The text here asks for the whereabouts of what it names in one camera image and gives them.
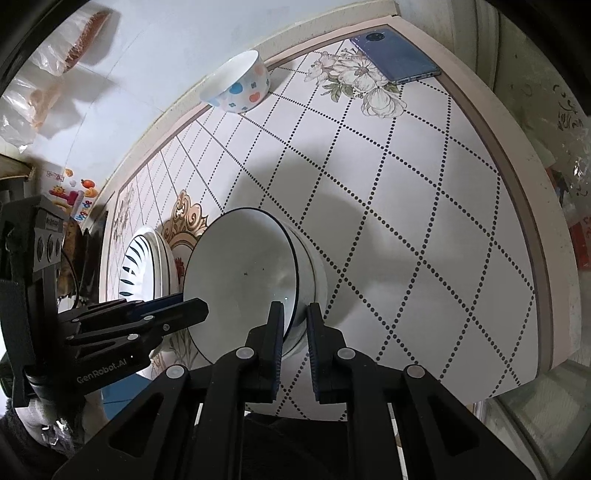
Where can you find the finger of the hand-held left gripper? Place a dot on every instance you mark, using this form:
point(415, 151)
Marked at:
point(180, 311)
point(157, 303)

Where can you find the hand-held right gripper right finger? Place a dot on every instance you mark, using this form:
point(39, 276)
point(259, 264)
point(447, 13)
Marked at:
point(315, 332)

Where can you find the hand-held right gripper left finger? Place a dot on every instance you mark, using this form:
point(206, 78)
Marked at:
point(277, 332)

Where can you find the white plate with dark stripes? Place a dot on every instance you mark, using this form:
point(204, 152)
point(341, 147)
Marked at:
point(134, 272)

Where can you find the white bowl with blue rim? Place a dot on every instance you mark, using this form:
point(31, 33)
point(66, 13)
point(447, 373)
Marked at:
point(240, 277)

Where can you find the person's left forearm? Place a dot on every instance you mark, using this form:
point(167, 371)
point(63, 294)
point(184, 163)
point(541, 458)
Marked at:
point(27, 438)

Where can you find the black cooktop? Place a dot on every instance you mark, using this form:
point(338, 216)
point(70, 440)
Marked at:
point(92, 258)

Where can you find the printed floral tablecloth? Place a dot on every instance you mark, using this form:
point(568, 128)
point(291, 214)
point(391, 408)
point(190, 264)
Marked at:
point(415, 230)

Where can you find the plastic bag with orange contents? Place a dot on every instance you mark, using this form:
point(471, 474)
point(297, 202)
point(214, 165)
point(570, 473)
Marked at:
point(41, 101)

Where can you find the white bowl with coloured dots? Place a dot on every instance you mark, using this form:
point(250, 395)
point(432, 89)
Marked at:
point(240, 87)

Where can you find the plastic bag with red contents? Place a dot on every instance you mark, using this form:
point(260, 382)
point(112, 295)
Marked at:
point(87, 37)

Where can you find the blue smartphone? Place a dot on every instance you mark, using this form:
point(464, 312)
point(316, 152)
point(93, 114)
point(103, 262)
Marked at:
point(397, 57)

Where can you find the colourful wall stickers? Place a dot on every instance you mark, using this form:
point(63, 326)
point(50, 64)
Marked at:
point(69, 196)

